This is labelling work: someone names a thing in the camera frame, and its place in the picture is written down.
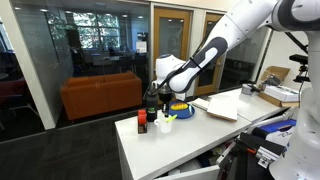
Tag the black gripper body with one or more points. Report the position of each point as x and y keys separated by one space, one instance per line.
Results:
x=165 y=95

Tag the white mug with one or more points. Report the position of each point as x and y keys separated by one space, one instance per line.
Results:
x=165 y=126

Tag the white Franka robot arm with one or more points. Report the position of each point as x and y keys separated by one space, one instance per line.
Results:
x=300 y=133

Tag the yellow-green marker in mug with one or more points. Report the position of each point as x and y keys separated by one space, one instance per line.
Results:
x=171 y=118

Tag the blue plate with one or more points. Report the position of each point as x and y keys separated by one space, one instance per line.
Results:
x=183 y=114

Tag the light blue spoon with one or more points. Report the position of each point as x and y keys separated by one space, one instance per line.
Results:
x=190 y=109

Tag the red and black bottle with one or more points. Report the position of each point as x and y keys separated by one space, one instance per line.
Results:
x=142 y=121

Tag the printed paper sheet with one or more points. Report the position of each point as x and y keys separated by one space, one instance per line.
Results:
x=200 y=103

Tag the wooden glass door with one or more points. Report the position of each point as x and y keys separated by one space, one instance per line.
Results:
x=208 y=81
x=171 y=40

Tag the white notebook with brown edge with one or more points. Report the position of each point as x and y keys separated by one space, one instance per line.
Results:
x=222 y=109

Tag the orange sofa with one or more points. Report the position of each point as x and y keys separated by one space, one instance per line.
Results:
x=103 y=95

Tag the white open drawer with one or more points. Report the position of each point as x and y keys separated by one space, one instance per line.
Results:
x=193 y=174

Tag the small grey metal container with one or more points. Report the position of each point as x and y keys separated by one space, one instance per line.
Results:
x=247 y=89

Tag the blue white bag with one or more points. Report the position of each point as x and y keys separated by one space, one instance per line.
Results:
x=276 y=128

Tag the open cardboard box with items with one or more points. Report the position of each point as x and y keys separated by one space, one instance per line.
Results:
x=276 y=75

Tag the white flat carton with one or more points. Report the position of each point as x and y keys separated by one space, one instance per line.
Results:
x=281 y=93

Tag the black camera on tripod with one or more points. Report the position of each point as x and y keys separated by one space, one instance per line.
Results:
x=301 y=68

